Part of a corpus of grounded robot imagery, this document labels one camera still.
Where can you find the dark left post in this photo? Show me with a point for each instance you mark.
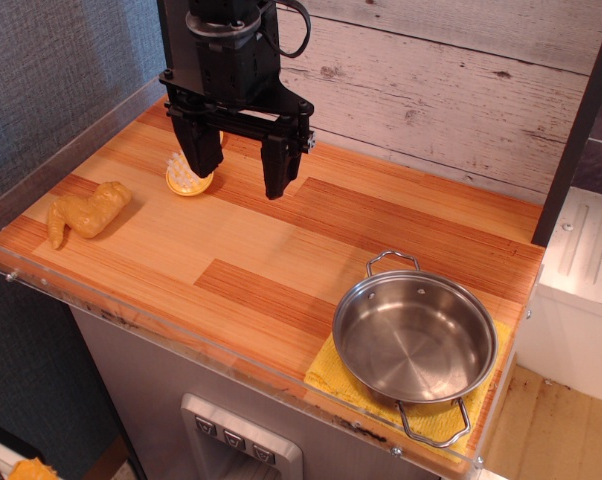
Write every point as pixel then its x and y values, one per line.
pixel 178 42

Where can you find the yellow cloth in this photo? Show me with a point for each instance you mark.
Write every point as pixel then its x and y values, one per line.
pixel 328 374

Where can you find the clear acrylic table guard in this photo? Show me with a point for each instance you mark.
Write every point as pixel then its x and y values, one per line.
pixel 250 285

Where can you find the dark right post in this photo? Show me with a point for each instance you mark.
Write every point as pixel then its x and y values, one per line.
pixel 584 121

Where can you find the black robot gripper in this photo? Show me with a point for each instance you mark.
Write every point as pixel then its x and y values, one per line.
pixel 238 89

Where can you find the silver dispenser panel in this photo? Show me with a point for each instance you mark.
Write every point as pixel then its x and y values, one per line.
pixel 227 446

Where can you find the dark post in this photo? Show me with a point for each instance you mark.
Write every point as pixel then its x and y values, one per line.
pixel 178 42
pixel 584 121

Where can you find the orange object bottom left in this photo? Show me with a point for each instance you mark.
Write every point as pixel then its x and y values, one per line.
pixel 32 469

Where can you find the white cabinet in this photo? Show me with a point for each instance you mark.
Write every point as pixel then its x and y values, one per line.
pixel 561 335

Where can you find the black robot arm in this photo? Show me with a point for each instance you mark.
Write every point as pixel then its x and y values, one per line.
pixel 223 15

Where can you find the yellow scrub brush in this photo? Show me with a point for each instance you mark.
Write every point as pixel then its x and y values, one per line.
pixel 182 180

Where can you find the yellow plastic chicken wing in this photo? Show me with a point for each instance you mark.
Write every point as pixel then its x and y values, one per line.
pixel 86 216

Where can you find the grey toy fridge cabinet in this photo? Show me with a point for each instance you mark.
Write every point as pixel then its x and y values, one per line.
pixel 146 381

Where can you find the stainless steel pot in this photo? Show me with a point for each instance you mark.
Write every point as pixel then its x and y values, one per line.
pixel 411 337

